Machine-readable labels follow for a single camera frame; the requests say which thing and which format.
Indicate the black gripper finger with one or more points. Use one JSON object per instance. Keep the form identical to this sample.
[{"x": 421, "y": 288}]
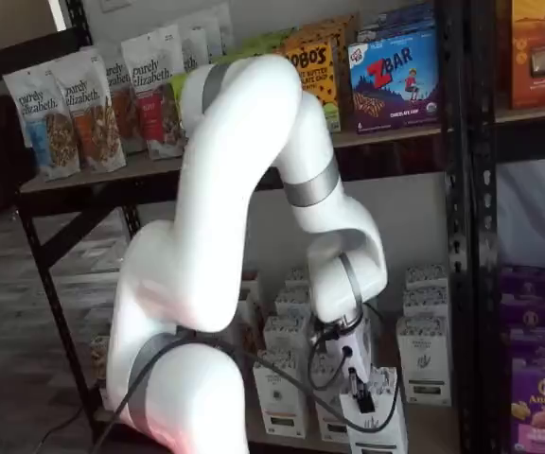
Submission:
[{"x": 366, "y": 404}]

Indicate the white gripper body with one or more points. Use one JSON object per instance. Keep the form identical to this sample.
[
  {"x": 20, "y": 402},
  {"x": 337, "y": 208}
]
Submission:
[{"x": 358, "y": 345}]

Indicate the white box green strip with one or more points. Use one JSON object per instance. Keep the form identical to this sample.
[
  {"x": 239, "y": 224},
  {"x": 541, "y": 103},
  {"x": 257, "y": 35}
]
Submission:
[
  {"x": 426, "y": 276},
  {"x": 424, "y": 359},
  {"x": 376, "y": 442},
  {"x": 426, "y": 302}
]

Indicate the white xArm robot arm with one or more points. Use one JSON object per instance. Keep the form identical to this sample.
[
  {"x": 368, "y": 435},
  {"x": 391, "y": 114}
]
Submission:
[{"x": 234, "y": 165}]

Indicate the white box pink strip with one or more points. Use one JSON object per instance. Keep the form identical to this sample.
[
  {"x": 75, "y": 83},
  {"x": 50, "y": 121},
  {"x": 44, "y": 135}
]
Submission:
[{"x": 329, "y": 425}]

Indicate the white box brown strip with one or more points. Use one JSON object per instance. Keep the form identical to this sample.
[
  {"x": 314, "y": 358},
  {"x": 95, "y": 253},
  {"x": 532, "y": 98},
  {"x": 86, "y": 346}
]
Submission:
[
  {"x": 284, "y": 331},
  {"x": 279, "y": 406},
  {"x": 293, "y": 300},
  {"x": 297, "y": 276}
]

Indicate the white box colourful print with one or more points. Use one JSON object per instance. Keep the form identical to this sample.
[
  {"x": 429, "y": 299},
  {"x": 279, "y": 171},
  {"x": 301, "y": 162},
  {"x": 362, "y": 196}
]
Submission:
[
  {"x": 247, "y": 302},
  {"x": 251, "y": 279}
]

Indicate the purple Annie's box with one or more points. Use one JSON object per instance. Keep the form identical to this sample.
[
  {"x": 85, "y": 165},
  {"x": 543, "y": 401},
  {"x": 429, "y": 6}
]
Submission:
[
  {"x": 528, "y": 284},
  {"x": 532, "y": 314},
  {"x": 542, "y": 406},
  {"x": 544, "y": 343}
]

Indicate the blue ZBar box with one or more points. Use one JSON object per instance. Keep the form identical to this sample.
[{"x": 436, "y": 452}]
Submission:
[
  {"x": 395, "y": 80},
  {"x": 400, "y": 23}
]

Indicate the orange Bobo's peanut butter box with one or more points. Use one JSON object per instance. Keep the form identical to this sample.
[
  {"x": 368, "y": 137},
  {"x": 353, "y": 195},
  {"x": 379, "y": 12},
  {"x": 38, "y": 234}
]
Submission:
[
  {"x": 343, "y": 33},
  {"x": 317, "y": 66}
]

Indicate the large orange snack box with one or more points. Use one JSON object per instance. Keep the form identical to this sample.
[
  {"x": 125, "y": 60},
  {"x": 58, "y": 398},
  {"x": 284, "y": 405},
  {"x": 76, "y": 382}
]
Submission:
[{"x": 537, "y": 57}]

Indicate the black metal shelving unit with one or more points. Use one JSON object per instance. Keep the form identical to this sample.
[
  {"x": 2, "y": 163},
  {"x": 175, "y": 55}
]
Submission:
[
  {"x": 483, "y": 142},
  {"x": 111, "y": 189}
]

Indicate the purely elizabeth bag red label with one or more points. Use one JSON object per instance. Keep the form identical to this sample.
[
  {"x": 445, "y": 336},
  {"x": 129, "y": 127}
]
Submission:
[{"x": 152, "y": 94}]

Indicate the purely elizabeth bag orange label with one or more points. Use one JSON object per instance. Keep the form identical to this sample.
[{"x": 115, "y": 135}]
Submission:
[
  {"x": 93, "y": 123},
  {"x": 123, "y": 94}
]

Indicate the white granola bag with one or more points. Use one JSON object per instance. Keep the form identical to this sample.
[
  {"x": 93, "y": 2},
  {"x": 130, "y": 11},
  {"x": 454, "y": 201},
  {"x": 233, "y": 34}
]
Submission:
[
  {"x": 194, "y": 42},
  {"x": 220, "y": 28}
]

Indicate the purely elizabeth bag blue label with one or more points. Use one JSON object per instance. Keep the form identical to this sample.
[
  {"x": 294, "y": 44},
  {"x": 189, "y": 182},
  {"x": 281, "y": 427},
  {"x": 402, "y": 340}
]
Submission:
[{"x": 40, "y": 123}]

